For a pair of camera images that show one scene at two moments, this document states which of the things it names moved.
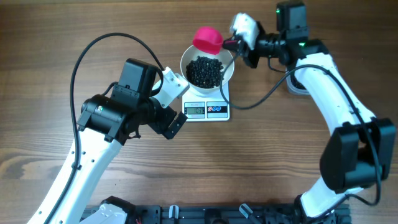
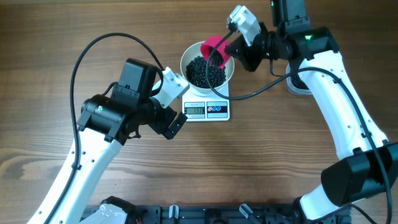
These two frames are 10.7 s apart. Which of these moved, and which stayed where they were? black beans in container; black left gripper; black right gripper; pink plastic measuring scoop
Moved: pink plastic measuring scoop
Stayed: black right gripper; black left gripper; black beans in container
